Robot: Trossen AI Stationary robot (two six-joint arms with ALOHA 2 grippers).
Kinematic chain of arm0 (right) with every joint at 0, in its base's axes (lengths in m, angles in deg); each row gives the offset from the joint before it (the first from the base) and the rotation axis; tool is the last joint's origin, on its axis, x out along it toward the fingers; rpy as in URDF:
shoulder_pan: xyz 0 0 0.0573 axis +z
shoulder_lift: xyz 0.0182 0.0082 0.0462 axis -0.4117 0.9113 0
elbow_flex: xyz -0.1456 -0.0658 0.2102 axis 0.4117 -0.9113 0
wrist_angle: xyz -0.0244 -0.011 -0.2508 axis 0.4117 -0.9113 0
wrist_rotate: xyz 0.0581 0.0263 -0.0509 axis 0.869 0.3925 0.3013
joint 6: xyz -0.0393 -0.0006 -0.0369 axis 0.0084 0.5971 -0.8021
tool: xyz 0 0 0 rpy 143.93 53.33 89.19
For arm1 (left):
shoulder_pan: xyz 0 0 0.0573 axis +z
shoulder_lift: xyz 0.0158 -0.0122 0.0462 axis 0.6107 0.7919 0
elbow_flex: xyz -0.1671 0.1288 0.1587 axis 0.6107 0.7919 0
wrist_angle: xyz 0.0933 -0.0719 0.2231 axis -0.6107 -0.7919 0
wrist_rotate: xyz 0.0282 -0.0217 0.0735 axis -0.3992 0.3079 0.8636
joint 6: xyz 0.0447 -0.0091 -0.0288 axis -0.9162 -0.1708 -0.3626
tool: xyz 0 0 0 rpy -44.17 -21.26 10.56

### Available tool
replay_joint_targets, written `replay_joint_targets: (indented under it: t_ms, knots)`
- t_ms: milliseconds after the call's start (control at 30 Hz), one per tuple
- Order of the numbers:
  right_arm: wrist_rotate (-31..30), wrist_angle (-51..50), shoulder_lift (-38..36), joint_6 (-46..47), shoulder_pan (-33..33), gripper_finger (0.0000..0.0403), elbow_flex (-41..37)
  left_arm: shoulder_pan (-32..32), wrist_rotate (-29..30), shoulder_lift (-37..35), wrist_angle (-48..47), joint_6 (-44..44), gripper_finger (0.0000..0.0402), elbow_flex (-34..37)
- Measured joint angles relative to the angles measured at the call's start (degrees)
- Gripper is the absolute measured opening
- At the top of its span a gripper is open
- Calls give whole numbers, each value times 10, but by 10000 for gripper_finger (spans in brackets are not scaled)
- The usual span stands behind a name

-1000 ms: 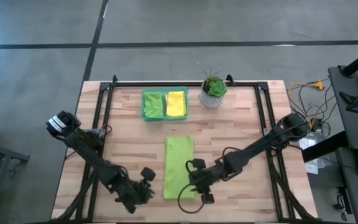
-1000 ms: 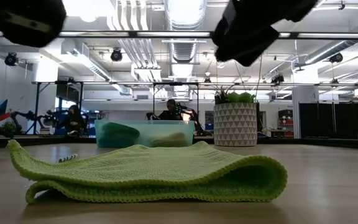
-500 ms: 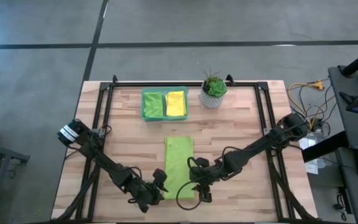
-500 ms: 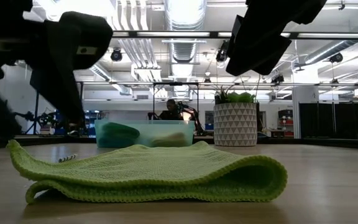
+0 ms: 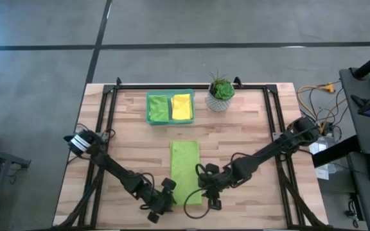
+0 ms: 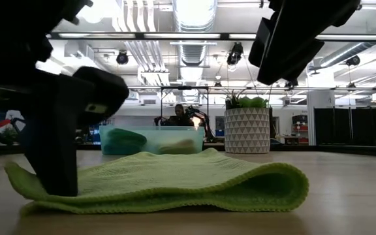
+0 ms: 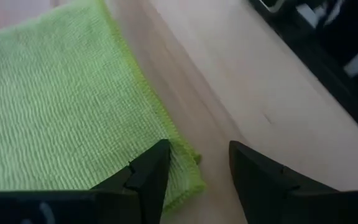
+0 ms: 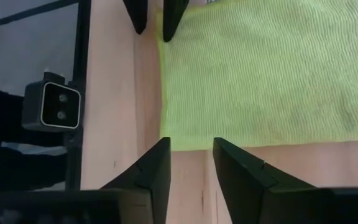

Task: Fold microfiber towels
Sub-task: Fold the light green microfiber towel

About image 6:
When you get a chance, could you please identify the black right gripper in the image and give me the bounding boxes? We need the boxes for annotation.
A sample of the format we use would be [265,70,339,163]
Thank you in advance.
[257,0,339,86]

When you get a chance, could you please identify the person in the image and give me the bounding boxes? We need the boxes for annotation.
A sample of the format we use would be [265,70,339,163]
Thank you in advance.
[166,103,195,127]

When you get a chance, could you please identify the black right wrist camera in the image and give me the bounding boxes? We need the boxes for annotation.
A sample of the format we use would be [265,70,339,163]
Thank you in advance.
[248,16,273,68]

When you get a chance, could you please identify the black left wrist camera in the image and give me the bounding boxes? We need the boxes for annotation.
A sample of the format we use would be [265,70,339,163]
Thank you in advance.
[72,66,130,127]

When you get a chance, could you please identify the teal microfiber towel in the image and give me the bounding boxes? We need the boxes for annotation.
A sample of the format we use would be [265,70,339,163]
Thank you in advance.
[102,143,143,155]

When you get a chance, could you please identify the lime green microfiber towel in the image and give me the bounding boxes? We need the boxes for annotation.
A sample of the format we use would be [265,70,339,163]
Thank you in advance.
[5,148,310,215]

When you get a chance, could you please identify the white column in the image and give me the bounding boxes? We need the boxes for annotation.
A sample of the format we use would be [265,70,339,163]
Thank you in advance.
[307,89,336,146]

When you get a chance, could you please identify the plant in patterned pot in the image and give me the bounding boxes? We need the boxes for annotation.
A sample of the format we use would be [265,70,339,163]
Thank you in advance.
[224,92,271,154]

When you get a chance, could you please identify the black partition panels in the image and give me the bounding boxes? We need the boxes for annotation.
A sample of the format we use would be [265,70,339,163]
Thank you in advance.
[313,107,376,146]

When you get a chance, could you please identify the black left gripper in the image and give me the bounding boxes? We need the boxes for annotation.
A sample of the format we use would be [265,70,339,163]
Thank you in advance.
[0,68,80,197]

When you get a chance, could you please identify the translucent teal plastic bin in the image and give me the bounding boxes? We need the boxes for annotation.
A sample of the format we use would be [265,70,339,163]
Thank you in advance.
[99,125,206,155]

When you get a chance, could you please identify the silver air duct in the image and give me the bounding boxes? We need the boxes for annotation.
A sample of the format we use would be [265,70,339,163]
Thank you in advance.
[173,0,217,66]

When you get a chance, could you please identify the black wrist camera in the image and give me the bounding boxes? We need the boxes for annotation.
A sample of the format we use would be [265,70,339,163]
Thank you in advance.
[248,16,273,68]
[72,66,130,127]

